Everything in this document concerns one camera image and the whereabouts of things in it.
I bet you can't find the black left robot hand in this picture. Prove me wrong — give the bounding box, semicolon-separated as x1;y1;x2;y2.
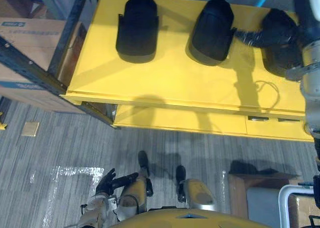
95;167;140;197

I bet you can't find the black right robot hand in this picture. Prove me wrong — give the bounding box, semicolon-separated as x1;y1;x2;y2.
234;9;304;50

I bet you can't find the black plastic housing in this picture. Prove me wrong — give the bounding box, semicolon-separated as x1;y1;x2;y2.
186;0;238;67
261;44;305;78
115;0;160;64

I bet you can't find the yellow shelf board with slots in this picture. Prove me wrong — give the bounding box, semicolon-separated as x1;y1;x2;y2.
113;103;316;143

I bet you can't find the silver right robot leg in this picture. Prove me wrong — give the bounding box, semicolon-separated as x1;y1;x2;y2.
174;164;217;212

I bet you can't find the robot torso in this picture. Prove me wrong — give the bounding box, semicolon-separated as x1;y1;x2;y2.
115;205;274;228

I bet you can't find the brass floor plate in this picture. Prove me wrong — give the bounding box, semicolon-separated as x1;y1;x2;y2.
21;121;41;138

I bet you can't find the yellow and black floor object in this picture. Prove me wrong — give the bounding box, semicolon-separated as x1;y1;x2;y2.
0;110;8;132

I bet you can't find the open brown box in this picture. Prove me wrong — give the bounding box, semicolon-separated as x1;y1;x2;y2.
228;173;320;228

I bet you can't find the cardboard box with blue label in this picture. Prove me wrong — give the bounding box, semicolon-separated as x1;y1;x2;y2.
0;17;85;73

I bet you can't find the plain brown cardboard box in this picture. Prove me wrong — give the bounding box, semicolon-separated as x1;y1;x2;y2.
0;0;30;19

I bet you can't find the dark metal shelf frame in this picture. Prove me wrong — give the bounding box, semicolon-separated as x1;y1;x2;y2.
0;0;119;128

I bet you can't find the white tube frame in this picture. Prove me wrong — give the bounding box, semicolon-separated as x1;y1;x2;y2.
278;183;320;228

